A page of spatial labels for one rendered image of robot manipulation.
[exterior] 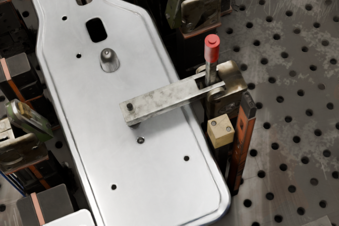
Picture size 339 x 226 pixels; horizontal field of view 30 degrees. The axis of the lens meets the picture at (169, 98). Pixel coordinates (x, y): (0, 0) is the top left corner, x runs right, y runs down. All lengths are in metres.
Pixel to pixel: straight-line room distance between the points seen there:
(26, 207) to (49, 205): 0.04
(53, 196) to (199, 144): 0.26
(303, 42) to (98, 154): 0.63
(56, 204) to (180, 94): 0.28
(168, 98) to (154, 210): 0.18
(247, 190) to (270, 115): 0.18
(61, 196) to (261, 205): 0.46
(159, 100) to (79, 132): 0.16
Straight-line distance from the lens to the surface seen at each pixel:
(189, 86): 1.03
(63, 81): 1.14
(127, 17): 1.18
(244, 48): 1.49
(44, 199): 1.10
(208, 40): 0.92
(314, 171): 1.40
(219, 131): 1.01
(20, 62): 1.19
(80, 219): 1.06
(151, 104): 1.02
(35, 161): 1.18
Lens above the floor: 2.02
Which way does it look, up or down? 67 degrees down
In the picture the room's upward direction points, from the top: 6 degrees counter-clockwise
